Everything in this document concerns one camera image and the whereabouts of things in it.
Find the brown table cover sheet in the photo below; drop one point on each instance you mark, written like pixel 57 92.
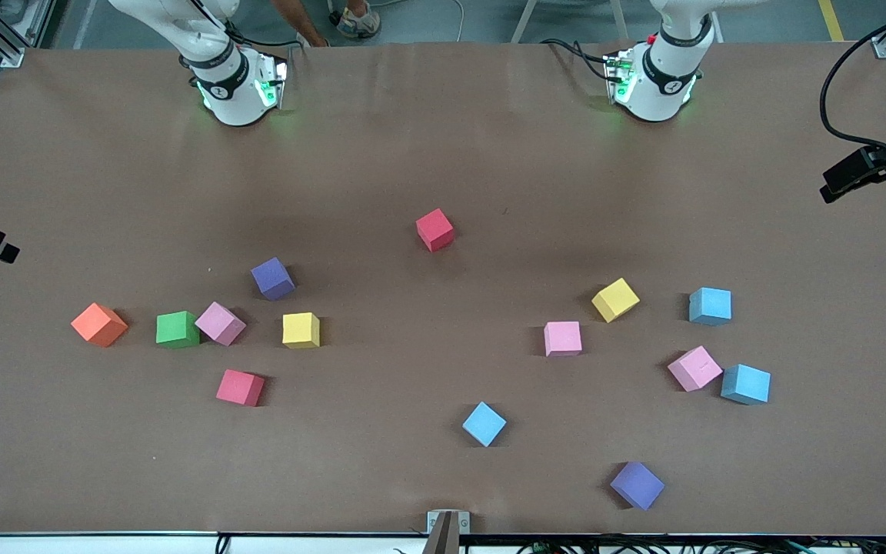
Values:
pixel 412 346

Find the pink foam block with slit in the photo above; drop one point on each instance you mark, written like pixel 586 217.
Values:
pixel 694 368

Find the purple foam block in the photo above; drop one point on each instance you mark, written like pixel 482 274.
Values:
pixel 637 485
pixel 272 278

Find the yellow foam block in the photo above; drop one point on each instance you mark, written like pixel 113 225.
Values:
pixel 615 299
pixel 301 330

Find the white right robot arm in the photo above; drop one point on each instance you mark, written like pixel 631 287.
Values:
pixel 235 100

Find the person leg with sneaker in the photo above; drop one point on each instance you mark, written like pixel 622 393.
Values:
pixel 357 21
pixel 297 23

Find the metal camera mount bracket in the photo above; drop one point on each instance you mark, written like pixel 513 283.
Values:
pixel 464 521

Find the white stand leg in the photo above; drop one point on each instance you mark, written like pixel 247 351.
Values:
pixel 621 17
pixel 525 21

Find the green foam block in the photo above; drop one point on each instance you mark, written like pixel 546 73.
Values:
pixel 178 329

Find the blue foam block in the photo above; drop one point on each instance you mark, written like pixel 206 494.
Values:
pixel 484 423
pixel 710 305
pixel 745 384

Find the red foam block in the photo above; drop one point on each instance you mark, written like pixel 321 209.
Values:
pixel 240 387
pixel 434 229

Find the orange foam block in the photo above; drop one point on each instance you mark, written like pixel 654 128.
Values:
pixel 99 324

